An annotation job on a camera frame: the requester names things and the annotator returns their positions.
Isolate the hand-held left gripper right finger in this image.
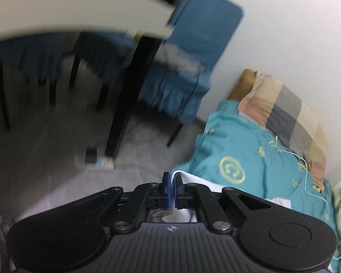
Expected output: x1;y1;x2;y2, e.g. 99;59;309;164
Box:
173;174;274;233

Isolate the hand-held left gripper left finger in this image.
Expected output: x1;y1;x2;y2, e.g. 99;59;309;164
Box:
76;172;171;233

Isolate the white garment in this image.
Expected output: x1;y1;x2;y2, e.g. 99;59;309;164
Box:
172;170;292;224

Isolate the small white and black object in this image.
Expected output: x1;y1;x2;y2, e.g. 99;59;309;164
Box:
74;147;114;171

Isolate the teal bed sheet yellow print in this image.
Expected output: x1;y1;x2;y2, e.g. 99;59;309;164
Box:
170;99;340;273

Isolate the brown cushion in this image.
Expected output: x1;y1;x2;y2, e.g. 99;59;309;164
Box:
230;69;258;101

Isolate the checkered pillow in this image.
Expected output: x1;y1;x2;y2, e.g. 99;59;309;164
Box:
238;72;330;191

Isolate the blue covered chair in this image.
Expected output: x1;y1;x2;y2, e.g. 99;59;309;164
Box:
70;31;137;111
0;33;67;140
136;0;244;148

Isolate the white table with black legs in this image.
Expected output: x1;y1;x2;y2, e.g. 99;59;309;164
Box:
0;0;177;158

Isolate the thin white cable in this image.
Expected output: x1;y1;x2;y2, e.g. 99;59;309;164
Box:
274;136;330;214

